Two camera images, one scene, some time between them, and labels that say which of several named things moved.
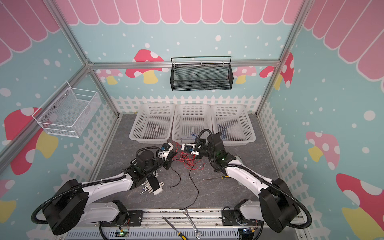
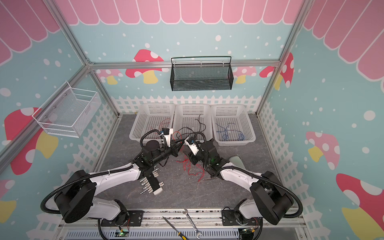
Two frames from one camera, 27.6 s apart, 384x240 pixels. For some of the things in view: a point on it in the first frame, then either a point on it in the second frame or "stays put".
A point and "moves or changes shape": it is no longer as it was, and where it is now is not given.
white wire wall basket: (68, 111) stays put
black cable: (193, 182) to (185, 130)
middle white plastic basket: (188, 120) stays put
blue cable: (188, 137) moves or changes shape
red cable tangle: (189, 160) moves or changes shape
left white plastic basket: (154, 123) stays put
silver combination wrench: (185, 212) stays put
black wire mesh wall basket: (191, 73) stays put
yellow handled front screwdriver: (183, 237) stays put
